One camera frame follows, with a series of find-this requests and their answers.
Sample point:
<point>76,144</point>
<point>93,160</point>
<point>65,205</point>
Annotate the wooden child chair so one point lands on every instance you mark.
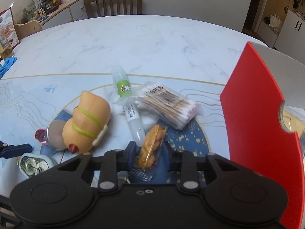
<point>27,29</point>

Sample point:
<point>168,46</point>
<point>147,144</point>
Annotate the blue rubber glove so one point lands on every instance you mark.
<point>8,62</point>

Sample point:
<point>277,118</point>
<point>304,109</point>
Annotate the bagged toast slice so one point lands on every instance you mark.
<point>292,121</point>

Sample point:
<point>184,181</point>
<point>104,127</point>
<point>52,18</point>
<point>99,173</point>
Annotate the red menu card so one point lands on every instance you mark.
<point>7,26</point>

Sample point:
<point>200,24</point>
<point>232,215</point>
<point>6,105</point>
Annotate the white storage cabinets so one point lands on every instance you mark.
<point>289,38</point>

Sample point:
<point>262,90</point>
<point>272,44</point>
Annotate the white sideboard cabinet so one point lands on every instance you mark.
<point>70,11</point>

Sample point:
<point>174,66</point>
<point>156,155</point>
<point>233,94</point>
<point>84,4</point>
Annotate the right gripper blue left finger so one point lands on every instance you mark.
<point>111,163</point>

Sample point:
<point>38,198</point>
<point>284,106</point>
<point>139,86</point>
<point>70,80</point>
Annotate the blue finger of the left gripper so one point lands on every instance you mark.
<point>11,151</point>

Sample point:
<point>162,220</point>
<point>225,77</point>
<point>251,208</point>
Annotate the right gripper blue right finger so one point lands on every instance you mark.
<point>183,162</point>

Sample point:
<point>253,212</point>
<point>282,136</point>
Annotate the red shoe box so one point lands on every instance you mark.
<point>263,81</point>

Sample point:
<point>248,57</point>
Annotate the white tote bag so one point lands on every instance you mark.
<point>275,21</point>

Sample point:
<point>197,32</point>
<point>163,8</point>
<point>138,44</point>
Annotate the brown wooden chair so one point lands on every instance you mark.
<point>104,8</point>

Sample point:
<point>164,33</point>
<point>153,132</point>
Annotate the white green tube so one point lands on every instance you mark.
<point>134,121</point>

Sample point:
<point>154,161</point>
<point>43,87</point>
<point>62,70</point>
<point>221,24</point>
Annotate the orange snack packet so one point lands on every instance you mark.
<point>146,161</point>

